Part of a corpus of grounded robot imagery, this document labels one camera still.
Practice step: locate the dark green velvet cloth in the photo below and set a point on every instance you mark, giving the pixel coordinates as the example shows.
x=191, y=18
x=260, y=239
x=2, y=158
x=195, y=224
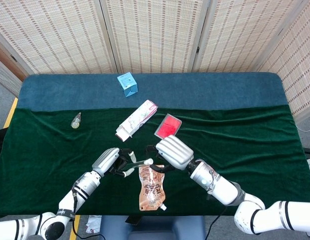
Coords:
x=270, y=162

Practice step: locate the small clear glass bottle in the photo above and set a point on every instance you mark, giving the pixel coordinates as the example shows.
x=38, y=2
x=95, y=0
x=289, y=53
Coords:
x=75, y=122

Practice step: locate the brown spout drink pouch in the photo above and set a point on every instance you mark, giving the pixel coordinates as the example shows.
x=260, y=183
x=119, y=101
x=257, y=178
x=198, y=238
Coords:
x=152, y=192

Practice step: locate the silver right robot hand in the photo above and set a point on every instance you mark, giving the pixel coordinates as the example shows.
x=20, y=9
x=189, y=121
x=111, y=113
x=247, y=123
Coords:
x=174, y=151

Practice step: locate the woven bamboo screen panel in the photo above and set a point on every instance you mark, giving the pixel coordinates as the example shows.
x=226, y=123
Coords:
x=57, y=37
x=240, y=35
x=154, y=37
x=300, y=75

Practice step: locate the flat black object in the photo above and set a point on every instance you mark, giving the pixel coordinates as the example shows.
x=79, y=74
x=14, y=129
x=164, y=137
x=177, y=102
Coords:
x=132, y=220

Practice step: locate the grey woven screen panel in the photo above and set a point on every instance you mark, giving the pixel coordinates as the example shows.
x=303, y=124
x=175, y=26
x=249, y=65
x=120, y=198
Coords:
x=4, y=75

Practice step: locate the blue table cover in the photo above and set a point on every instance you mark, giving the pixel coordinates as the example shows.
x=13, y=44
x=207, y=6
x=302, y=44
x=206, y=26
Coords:
x=194, y=90

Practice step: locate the long white pink carton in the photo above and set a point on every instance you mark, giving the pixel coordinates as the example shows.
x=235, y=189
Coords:
x=137, y=120

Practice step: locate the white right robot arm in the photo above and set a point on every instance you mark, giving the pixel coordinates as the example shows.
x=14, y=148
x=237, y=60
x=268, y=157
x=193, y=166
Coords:
x=220, y=186

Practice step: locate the red clear plastic case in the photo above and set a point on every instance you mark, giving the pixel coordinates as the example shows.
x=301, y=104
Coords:
x=169, y=125

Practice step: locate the crumpled white cloth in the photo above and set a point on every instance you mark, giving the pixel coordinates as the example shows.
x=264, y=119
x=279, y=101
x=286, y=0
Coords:
x=93, y=223

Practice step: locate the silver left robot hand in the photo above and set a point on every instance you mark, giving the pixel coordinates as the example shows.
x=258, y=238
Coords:
x=107, y=161

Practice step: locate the clear glass test tube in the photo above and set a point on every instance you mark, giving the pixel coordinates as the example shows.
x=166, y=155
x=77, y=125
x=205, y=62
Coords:
x=138, y=163

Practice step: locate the small light blue box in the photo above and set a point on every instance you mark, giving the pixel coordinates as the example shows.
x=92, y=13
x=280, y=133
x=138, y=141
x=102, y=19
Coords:
x=127, y=83

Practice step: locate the blue padded robot base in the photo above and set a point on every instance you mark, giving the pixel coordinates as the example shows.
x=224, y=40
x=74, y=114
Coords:
x=154, y=227

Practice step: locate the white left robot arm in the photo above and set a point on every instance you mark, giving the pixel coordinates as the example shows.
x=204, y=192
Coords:
x=84, y=186

